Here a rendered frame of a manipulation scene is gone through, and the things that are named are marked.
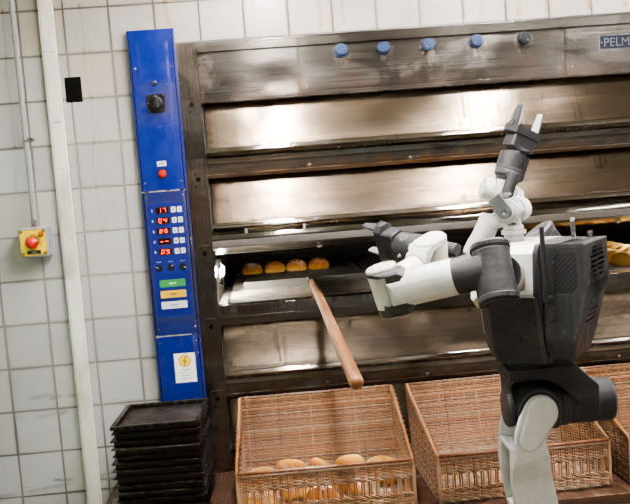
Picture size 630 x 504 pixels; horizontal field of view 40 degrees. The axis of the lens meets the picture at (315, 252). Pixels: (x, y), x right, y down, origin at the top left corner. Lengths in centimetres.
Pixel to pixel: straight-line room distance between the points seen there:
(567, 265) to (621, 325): 122
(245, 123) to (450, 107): 73
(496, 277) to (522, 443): 47
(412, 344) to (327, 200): 60
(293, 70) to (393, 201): 58
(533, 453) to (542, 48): 155
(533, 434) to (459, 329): 98
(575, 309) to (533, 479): 47
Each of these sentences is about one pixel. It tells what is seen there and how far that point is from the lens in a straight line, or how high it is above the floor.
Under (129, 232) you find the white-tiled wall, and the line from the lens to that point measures 313.
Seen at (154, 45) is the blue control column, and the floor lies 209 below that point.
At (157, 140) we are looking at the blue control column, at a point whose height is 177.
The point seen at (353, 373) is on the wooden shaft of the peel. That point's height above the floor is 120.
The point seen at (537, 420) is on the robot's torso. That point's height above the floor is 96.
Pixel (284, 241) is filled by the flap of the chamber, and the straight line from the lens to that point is 294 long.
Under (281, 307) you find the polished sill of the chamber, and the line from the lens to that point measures 312.
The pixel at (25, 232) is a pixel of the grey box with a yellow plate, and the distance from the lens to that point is 312.
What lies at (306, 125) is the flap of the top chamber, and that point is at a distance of 310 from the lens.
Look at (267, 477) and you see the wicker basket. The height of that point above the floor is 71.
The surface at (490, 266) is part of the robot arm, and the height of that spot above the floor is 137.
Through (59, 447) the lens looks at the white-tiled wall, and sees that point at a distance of 330.
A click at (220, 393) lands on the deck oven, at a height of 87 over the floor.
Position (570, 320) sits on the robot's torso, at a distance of 220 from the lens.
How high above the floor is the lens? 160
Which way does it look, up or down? 5 degrees down
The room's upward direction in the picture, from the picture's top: 4 degrees counter-clockwise
